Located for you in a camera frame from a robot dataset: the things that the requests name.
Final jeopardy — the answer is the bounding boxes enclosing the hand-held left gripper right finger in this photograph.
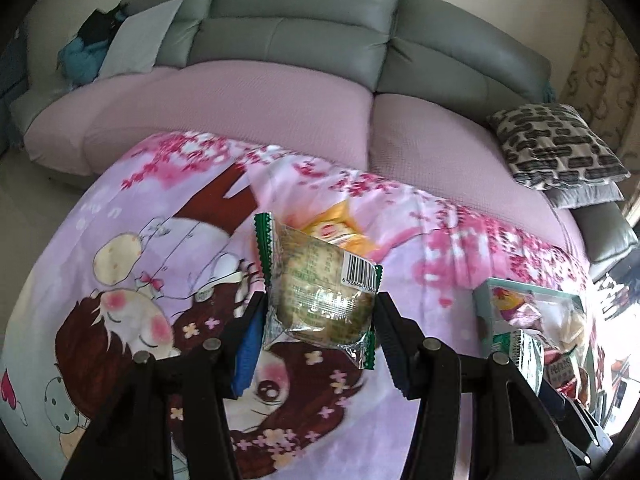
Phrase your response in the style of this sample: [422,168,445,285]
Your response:
[374,291,574,480]

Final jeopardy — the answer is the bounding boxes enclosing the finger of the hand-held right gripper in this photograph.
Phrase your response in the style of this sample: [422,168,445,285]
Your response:
[541,384,616,463]

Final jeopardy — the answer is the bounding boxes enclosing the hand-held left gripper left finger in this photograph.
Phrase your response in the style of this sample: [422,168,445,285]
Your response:
[60,291,267,480]

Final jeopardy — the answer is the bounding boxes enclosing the large red snack bag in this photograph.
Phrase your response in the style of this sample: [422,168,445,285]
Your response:
[544,350,582,397]

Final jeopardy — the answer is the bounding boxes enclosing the clear cake packet green edges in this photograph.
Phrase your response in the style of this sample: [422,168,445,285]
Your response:
[252,212,384,371]

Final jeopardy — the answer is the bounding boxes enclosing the clear storage box teal rim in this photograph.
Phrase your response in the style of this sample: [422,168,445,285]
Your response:
[472,277,599,411]

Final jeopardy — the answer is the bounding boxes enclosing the green and silver packet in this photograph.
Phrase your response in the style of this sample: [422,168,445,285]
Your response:
[510,330,547,397]

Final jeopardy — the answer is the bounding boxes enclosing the green carton box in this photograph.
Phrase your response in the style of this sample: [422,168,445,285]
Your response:
[490,332,519,362]

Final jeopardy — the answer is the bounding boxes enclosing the pink snack packet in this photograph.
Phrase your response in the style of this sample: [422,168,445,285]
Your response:
[490,285,544,332]

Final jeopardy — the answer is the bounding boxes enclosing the yellow snack packet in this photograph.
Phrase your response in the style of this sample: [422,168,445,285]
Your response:
[287,200,383,257]

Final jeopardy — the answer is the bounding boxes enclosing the printed blanket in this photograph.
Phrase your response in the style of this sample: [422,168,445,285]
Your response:
[0,130,601,480]

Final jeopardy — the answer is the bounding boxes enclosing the pink sofa seat cover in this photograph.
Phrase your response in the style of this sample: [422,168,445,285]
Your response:
[367,92,592,262]
[22,57,377,192]

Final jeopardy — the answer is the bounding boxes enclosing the small grey cushion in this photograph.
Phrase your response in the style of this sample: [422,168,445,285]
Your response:
[545,180,626,211]

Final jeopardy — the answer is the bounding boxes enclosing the black patterned pillow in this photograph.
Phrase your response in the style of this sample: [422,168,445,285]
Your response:
[487,104,632,192]

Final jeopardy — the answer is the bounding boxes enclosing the grey sofa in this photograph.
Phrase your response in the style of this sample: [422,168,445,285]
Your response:
[7,0,640,281]

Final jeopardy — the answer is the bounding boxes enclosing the beige patterned curtain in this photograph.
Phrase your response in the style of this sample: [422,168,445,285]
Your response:
[557,5,640,161]

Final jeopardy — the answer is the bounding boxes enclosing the plain grey pillow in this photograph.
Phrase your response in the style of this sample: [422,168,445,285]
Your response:
[99,0,185,78]

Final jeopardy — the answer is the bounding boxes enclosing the blue clothing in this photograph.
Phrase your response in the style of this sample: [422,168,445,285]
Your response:
[57,37,113,86]

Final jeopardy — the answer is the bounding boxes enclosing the black clothing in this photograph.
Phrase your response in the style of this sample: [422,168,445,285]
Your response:
[77,4,131,47]

